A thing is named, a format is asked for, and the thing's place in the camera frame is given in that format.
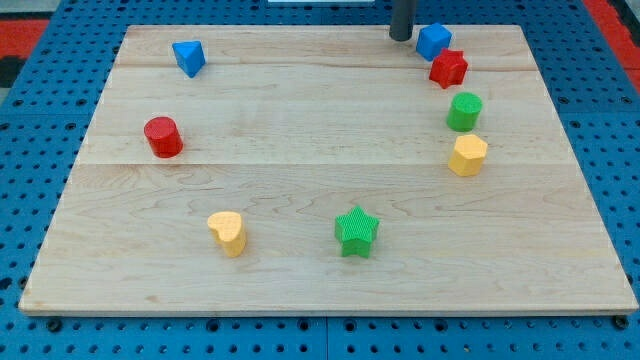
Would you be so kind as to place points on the green star block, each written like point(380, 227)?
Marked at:
point(356, 231)

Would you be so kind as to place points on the yellow hexagon block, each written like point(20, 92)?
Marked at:
point(469, 153)

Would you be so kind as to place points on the red star block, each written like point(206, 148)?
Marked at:
point(449, 68)

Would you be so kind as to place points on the wooden board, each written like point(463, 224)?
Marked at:
point(291, 126)

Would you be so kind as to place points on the yellow heart block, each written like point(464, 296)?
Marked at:
point(228, 230)

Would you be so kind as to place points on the green cylinder block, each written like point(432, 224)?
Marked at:
point(464, 111)

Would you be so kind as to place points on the red cylinder block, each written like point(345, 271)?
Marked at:
point(163, 137)

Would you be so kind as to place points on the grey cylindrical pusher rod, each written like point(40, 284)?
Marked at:
point(402, 19)

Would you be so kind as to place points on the blue triangle block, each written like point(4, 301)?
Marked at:
point(189, 56)

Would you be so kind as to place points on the blue cube block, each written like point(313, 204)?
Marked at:
point(432, 39)

